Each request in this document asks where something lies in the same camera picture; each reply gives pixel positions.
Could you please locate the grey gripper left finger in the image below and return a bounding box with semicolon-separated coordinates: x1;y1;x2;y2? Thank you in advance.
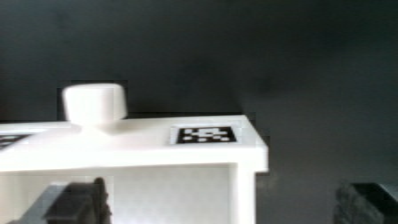
24;178;112;224

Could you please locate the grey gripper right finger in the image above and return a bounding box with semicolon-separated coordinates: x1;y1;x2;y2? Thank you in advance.
335;183;398;224

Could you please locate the white front drawer box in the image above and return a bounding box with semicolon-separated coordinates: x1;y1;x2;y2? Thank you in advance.
0;83;269;224

